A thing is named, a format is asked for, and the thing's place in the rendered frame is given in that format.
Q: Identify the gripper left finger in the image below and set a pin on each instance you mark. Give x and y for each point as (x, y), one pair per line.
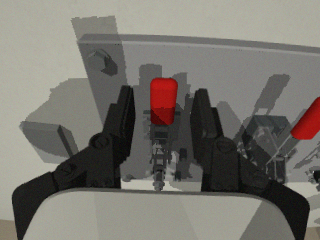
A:
(99, 162)

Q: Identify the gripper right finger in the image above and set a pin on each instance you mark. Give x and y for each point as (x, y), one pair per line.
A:
(231, 172)

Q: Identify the grey fixture plate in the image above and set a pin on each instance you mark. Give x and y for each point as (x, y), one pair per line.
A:
(243, 78)

